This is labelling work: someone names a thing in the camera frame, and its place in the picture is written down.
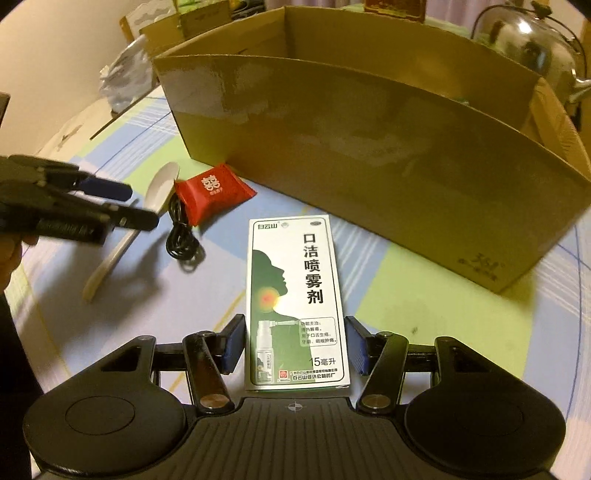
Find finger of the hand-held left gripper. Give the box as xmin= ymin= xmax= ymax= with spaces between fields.
xmin=0 ymin=154 xmax=133 ymax=202
xmin=0 ymin=187 xmax=160 ymax=245

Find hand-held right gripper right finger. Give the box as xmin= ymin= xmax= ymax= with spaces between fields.
xmin=344 ymin=316 xmax=502 ymax=412

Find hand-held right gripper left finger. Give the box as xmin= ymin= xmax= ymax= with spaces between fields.
xmin=90 ymin=314 xmax=246 ymax=416

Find green and white medicine box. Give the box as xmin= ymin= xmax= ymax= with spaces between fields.
xmin=244 ymin=215 xmax=352 ymax=395

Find person's left hand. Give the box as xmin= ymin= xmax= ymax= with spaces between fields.
xmin=0 ymin=231 xmax=41 ymax=297

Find white plastic spoon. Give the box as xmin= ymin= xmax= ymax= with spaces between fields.
xmin=83 ymin=161 xmax=181 ymax=304

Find red snack packet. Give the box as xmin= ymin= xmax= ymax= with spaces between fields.
xmin=174 ymin=162 xmax=257 ymax=227

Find clear plastic bag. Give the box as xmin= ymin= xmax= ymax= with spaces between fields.
xmin=99 ymin=34 xmax=154 ymax=112

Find small brown cardboard box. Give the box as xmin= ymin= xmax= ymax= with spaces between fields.
xmin=139 ymin=0 xmax=232 ymax=52

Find red and gold box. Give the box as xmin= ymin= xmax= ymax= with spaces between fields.
xmin=364 ymin=0 xmax=426 ymax=24

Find stainless steel kettle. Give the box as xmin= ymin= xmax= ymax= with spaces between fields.
xmin=470 ymin=0 xmax=591 ymax=109

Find black cable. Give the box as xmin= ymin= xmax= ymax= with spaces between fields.
xmin=165 ymin=191 xmax=205 ymax=265

